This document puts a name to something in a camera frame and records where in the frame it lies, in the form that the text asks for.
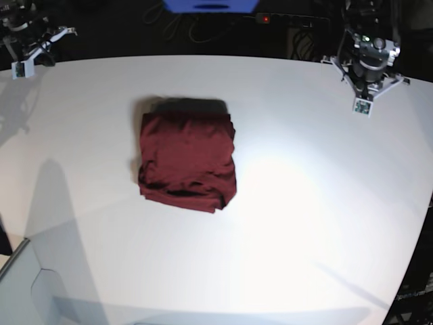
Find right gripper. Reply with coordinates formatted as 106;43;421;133
1;25;77;66

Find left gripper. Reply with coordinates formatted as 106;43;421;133
320;56;411;100

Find maroon t-shirt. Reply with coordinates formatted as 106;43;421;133
137;97;237;213

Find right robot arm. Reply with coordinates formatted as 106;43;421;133
1;1;77;66

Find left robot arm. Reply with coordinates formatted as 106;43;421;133
321;1;410;105

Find black power strip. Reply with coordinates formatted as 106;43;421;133
254;12;330;29

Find blue box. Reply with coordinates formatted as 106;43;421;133
163;0;259;14

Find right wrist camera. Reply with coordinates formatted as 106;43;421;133
12;60;35;79

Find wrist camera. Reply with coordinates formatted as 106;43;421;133
12;60;35;79
352;97;373;117

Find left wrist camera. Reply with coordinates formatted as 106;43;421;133
352;97;373;117

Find black cables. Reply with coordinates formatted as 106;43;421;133
143;6;237;44

